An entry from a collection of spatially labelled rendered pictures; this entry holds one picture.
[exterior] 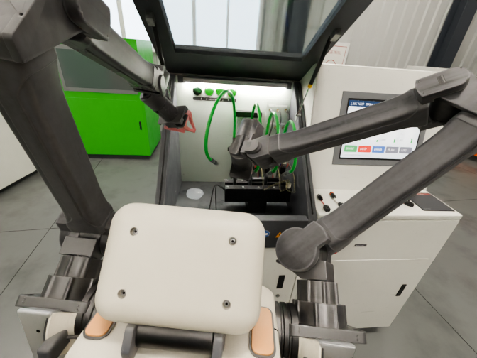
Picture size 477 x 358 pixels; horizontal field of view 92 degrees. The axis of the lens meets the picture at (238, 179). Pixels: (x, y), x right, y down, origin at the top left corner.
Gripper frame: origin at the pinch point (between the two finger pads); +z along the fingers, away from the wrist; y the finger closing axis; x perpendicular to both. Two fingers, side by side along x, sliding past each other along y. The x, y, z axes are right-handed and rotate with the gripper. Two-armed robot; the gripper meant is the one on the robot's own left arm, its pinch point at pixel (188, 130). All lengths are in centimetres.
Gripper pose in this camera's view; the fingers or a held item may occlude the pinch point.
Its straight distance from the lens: 86.8
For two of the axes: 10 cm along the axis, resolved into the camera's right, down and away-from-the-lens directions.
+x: -2.6, 9.2, -2.9
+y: -8.6, -0.9, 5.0
